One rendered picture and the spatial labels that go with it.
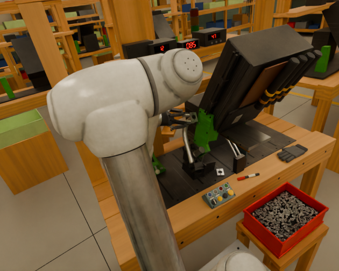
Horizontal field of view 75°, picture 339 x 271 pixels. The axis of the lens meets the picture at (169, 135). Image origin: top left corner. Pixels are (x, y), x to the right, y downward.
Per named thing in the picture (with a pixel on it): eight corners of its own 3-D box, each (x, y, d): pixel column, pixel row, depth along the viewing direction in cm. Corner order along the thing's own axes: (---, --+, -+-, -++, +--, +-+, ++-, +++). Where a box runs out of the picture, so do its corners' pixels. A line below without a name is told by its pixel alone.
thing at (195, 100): (236, 138, 157) (239, 93, 139) (202, 154, 146) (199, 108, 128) (219, 128, 171) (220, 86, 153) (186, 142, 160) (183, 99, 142)
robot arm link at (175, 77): (175, 63, 61) (128, 74, 56) (204, 26, 44) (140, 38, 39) (190, 107, 61) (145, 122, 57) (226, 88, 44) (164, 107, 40)
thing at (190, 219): (330, 156, 152) (337, 138, 144) (127, 283, 98) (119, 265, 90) (310, 147, 162) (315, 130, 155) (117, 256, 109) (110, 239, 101)
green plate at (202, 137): (216, 149, 124) (224, 114, 115) (205, 151, 121) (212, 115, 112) (204, 140, 133) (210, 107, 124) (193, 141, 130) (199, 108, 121)
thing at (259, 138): (270, 141, 116) (271, 136, 115) (247, 152, 111) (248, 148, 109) (221, 115, 146) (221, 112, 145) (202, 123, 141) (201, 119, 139)
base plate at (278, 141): (296, 142, 148) (296, 140, 147) (149, 221, 109) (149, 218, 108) (248, 120, 181) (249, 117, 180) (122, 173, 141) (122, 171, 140)
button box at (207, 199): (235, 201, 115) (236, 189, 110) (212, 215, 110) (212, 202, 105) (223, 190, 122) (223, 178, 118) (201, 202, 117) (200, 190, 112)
